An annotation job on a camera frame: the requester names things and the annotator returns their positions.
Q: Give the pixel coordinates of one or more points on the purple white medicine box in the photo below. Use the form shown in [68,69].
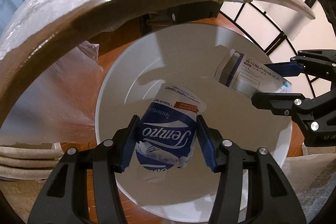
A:
[248,76]

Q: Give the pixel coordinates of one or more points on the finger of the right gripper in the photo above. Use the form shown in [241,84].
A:
[317,63]
[315,115]

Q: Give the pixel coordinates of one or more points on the Tempo tissue pack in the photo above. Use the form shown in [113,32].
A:
[167,133]

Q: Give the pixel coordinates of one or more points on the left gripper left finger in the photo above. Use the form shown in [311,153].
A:
[64,196]

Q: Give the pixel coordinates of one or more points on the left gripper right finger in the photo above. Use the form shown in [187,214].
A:
[270,198]

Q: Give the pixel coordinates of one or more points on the shoji screen divider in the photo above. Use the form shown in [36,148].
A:
[279,31]

